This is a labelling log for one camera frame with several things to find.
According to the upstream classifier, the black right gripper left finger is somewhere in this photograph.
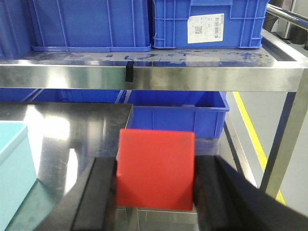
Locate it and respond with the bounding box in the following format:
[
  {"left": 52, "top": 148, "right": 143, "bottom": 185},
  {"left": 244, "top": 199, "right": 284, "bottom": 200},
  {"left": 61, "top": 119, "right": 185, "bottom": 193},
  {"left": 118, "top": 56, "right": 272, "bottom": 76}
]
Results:
[{"left": 36, "top": 157, "right": 116, "bottom": 231}]

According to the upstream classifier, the stainless steel shelf rack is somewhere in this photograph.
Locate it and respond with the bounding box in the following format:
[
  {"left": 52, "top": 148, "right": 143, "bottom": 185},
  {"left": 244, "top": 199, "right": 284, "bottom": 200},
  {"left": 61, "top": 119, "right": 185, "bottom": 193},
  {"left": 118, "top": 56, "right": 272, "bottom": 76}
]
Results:
[{"left": 0, "top": 4, "right": 308, "bottom": 200}]

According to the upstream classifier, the blue crate upper left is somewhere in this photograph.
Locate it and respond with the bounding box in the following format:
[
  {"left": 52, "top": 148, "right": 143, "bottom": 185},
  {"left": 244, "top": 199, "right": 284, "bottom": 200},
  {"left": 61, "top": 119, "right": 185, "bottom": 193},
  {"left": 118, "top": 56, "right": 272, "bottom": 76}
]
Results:
[{"left": 28, "top": 0, "right": 151, "bottom": 52}]

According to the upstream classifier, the open blue bin lower shelf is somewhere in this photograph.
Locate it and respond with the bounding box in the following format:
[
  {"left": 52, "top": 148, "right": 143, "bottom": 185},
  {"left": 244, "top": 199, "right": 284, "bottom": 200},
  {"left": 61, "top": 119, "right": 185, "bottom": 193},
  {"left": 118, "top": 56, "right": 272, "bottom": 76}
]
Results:
[{"left": 124, "top": 90, "right": 230, "bottom": 138}]

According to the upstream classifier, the white barcode label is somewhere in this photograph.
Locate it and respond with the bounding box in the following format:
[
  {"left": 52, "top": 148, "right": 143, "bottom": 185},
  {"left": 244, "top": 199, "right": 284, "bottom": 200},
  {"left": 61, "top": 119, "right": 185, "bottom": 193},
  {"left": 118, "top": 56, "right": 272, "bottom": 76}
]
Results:
[{"left": 187, "top": 13, "right": 225, "bottom": 44}]

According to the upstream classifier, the blue crate with label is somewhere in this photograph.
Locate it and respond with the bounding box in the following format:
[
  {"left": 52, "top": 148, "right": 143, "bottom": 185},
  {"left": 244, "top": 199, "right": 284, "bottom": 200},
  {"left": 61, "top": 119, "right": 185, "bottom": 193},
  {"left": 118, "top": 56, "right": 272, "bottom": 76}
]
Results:
[{"left": 152, "top": 0, "right": 268, "bottom": 49}]

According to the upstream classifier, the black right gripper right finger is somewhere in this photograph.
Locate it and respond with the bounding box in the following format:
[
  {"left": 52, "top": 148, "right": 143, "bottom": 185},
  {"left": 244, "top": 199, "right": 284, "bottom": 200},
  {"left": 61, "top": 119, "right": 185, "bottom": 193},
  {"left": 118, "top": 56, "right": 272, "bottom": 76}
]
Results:
[{"left": 193, "top": 155, "right": 308, "bottom": 231}]

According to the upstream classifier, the light blue plastic tub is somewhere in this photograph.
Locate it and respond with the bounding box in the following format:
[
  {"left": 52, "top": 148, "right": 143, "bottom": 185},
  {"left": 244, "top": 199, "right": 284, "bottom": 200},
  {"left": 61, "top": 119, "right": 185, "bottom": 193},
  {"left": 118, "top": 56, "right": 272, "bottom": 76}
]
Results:
[{"left": 0, "top": 121, "right": 37, "bottom": 231}]

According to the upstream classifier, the red cube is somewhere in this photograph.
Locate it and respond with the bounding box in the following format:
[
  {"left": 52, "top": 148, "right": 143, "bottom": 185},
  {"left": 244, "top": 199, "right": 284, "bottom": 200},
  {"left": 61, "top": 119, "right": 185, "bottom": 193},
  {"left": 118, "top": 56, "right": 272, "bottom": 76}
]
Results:
[{"left": 116, "top": 128, "right": 195, "bottom": 211}]

